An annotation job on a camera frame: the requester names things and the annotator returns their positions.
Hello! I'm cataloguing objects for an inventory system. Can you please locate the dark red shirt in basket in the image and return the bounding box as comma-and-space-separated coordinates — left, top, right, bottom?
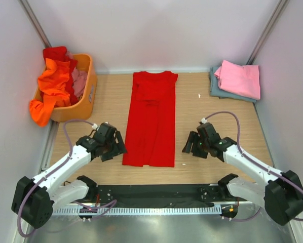
43, 46, 78, 105

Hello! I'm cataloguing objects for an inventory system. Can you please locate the right aluminium frame post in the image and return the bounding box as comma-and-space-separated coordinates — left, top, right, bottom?
246, 0, 290, 65

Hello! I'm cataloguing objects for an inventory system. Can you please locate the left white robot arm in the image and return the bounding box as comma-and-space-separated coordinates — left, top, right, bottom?
11, 123, 127, 235

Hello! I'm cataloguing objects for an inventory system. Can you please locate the aluminium frame post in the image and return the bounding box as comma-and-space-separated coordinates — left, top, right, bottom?
19, 0, 52, 48
246, 0, 290, 65

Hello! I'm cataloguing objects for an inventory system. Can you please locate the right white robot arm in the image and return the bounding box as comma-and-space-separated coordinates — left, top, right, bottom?
182, 122, 303, 226

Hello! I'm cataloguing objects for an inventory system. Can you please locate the orange plastic laundry basket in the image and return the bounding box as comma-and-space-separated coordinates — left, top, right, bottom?
33, 53, 99, 123

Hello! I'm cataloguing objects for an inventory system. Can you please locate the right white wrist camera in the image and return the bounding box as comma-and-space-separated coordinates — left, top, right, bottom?
199, 118, 208, 125

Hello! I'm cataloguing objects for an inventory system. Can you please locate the dusty pink shirt in basket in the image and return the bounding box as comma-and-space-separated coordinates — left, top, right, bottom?
66, 51, 88, 105

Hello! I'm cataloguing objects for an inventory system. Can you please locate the folded pink t-shirt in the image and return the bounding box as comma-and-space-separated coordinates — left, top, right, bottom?
214, 60, 261, 101

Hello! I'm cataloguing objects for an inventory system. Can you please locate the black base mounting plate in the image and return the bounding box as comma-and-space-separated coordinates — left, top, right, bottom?
97, 184, 237, 209

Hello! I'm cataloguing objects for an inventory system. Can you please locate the red t-shirt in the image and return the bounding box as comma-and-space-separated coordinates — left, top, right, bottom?
123, 71, 178, 168

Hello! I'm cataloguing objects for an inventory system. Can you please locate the folded grey-blue t-shirt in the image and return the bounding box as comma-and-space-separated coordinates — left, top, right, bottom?
209, 66, 256, 103

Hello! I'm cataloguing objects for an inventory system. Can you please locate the white slotted cable duct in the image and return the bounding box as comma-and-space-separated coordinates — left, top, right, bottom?
52, 205, 222, 216

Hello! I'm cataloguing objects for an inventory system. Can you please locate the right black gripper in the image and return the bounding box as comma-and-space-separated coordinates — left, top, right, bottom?
182, 131, 210, 158

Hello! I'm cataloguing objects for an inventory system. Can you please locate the left aluminium frame post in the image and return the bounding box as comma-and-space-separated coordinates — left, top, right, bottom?
19, 0, 52, 48

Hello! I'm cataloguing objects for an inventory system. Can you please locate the orange t-shirt in basket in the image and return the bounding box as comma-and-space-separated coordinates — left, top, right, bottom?
29, 58, 71, 127

